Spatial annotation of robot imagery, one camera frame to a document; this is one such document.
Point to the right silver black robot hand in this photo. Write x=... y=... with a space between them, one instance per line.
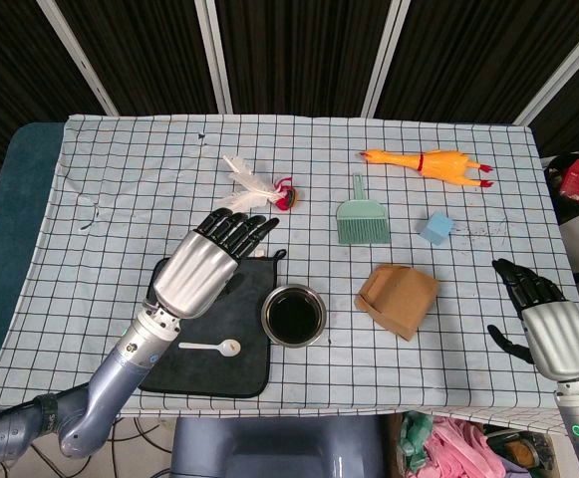
x=558 y=338

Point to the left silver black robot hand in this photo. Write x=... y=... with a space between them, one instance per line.
x=194 y=269

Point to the white plastic spoon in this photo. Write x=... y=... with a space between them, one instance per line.
x=229 y=347

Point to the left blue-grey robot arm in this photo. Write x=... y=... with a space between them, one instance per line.
x=119 y=368

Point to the steel bowl with dark liquid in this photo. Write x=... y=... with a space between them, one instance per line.
x=294 y=318

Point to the black microfibre mat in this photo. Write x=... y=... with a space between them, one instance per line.
x=229 y=378

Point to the green mini hand broom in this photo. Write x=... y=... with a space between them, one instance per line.
x=364 y=221

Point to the white feather red ball toy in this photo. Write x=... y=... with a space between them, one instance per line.
x=284 y=199

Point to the white black checked tablecloth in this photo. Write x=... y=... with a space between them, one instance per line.
x=119 y=174

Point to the black waste bin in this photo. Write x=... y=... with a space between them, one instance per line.
x=553 y=201

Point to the pink cloth bundle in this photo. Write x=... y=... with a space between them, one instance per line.
x=458 y=448

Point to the brown cardboard box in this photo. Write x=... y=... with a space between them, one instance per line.
x=403 y=299

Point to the red carton box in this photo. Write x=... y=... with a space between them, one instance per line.
x=578 y=179

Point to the light blue foam cube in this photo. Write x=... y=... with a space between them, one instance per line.
x=436 y=229

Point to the green plastic bag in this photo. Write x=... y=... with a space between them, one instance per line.
x=413 y=438

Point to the blue-grey robot torso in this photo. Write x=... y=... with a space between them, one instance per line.
x=269 y=448

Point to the yellow rubber chicken toy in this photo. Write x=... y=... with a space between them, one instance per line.
x=443 y=164

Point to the dark folding screen white frame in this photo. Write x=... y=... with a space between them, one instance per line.
x=294 y=50

